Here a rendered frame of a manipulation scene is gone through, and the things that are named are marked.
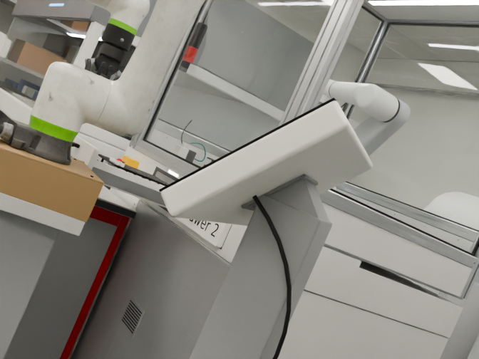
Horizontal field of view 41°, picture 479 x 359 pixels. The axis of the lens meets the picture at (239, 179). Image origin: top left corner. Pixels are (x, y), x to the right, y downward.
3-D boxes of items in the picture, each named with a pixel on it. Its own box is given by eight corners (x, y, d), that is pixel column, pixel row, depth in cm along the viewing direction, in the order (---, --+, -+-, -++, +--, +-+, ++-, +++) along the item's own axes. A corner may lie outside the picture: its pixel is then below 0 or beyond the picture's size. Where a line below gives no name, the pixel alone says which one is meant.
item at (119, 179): (85, 178, 189) (94, 159, 189) (64, 160, 211) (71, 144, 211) (196, 219, 210) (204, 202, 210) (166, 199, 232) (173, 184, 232)
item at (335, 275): (234, 266, 170) (256, 216, 170) (113, 179, 257) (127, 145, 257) (450, 337, 221) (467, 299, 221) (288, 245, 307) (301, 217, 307)
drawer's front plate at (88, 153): (80, 182, 187) (95, 147, 187) (56, 162, 211) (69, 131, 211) (85, 184, 188) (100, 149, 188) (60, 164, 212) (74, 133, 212)
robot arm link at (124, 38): (113, 23, 193) (140, 36, 198) (102, 22, 203) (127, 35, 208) (105, 42, 193) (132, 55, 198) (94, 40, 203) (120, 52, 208)
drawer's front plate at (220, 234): (216, 247, 177) (232, 211, 177) (174, 218, 202) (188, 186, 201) (221, 248, 178) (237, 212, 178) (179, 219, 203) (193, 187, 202)
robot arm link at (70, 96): (87, 149, 167) (114, 80, 166) (28, 127, 160) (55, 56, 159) (80, 142, 179) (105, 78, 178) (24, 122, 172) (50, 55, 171)
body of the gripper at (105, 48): (122, 51, 206) (110, 78, 206) (98, 40, 201) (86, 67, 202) (130, 53, 200) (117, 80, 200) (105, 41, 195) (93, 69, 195)
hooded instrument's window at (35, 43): (48, 119, 274) (90, 21, 273) (-14, 79, 425) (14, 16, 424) (253, 202, 334) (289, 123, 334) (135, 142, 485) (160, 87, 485)
